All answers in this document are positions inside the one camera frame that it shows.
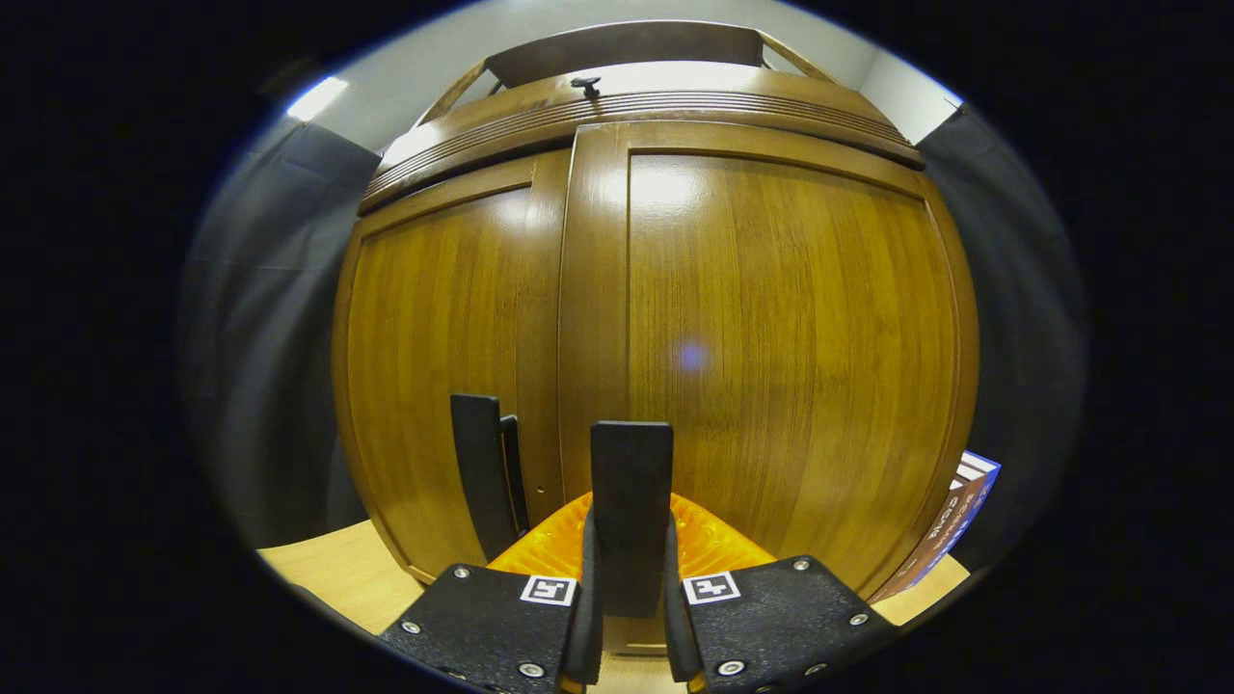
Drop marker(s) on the brown book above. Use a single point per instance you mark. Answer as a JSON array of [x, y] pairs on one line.
[[930, 549]]

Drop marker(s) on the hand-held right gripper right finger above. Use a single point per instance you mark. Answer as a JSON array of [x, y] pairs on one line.
[[678, 636]]

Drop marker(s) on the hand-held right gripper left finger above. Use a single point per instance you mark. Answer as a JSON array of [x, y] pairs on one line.
[[586, 636]]

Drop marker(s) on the wooden shoe cabinet door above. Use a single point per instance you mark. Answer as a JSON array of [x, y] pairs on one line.
[[434, 337], [791, 337]]

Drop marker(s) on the black backdrop cloth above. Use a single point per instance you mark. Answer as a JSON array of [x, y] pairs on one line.
[[260, 337]]

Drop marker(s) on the wooden double-door shoe cabinet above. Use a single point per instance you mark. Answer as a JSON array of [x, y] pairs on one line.
[[675, 106]]

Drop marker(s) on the ceiling strip light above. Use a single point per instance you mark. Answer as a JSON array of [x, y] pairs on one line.
[[316, 98]]

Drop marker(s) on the wooden cabinet drawer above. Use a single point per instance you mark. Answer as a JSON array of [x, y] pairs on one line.
[[540, 120]]

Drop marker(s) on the black round drawer knob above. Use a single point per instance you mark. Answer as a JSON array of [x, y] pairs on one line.
[[585, 87]]

